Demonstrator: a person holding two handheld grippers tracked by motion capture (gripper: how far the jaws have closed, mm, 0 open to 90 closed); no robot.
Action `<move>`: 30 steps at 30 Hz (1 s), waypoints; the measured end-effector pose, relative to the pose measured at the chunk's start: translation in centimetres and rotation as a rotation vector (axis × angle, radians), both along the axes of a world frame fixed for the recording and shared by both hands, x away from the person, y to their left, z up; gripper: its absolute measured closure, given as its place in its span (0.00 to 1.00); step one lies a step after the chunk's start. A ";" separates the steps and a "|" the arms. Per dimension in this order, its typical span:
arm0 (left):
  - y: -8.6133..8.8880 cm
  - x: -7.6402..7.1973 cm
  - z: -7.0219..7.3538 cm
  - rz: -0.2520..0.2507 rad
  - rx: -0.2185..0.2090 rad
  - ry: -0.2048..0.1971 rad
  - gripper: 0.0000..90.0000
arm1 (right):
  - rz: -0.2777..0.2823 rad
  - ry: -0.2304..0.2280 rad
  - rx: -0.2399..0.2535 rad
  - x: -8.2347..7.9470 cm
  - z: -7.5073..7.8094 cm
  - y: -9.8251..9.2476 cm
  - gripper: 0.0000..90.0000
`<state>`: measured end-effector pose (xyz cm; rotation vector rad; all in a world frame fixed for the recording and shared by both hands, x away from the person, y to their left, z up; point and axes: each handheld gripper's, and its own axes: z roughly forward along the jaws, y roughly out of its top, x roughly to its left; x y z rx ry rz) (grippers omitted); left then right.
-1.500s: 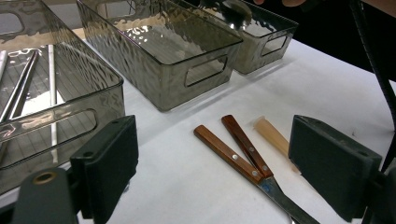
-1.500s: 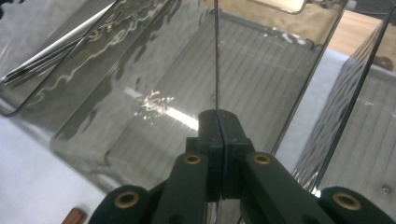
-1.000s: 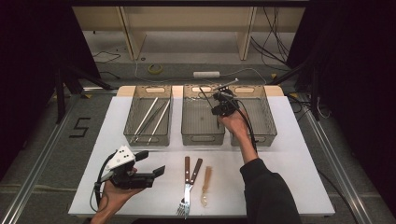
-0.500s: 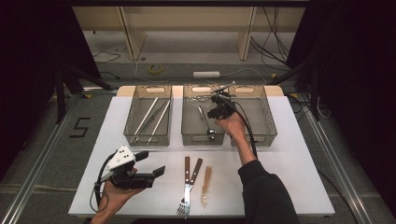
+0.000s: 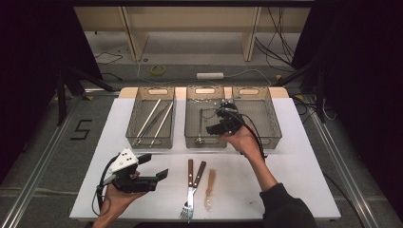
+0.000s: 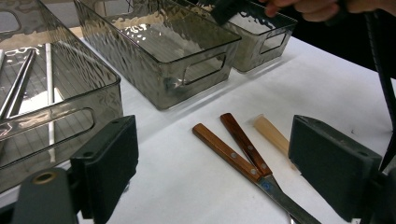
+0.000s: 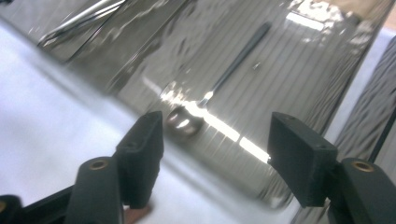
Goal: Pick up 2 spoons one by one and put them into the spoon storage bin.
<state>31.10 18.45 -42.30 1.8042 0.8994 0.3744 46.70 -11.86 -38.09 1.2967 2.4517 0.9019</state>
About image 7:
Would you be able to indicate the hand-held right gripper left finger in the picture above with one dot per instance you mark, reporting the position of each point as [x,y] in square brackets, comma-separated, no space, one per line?
[140,161]

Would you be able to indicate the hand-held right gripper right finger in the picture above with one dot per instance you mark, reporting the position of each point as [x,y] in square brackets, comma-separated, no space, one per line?
[302,161]

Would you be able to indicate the transparent grey plastic bin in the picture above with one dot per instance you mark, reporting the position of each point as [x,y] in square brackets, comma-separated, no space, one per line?
[373,109]
[37,18]
[280,77]

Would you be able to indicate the metal spoon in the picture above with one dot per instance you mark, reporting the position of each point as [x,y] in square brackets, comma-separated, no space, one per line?
[239,57]

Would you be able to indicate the metal chopstick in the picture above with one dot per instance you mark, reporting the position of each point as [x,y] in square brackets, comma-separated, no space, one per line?
[90,23]

